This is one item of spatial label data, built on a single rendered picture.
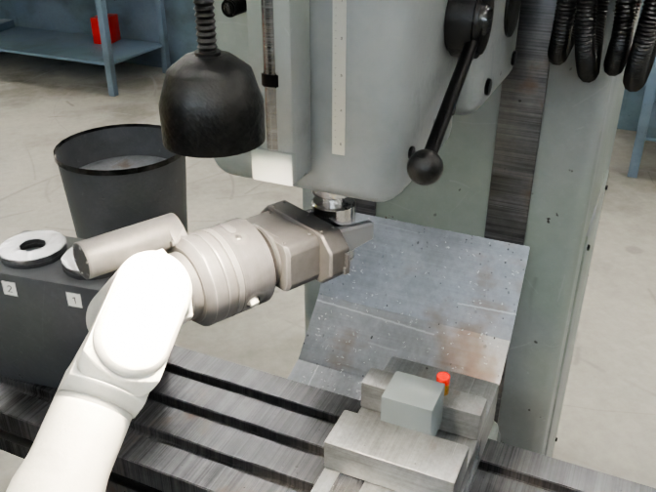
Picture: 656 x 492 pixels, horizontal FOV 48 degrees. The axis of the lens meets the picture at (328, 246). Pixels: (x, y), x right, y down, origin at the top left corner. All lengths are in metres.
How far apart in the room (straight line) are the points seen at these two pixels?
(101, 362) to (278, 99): 0.25
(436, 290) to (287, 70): 0.64
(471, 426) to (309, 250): 0.32
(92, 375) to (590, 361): 2.31
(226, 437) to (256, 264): 0.39
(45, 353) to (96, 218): 1.64
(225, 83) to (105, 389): 0.26
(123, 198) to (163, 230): 1.96
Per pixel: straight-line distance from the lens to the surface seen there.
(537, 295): 1.19
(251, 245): 0.69
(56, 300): 1.04
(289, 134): 0.62
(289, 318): 2.83
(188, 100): 0.49
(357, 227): 0.77
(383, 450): 0.84
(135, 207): 2.67
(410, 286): 1.18
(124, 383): 0.61
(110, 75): 5.55
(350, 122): 0.63
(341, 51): 0.62
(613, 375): 2.74
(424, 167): 0.60
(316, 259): 0.73
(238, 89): 0.50
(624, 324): 3.01
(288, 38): 0.59
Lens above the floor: 1.60
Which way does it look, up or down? 29 degrees down
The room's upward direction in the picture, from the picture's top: straight up
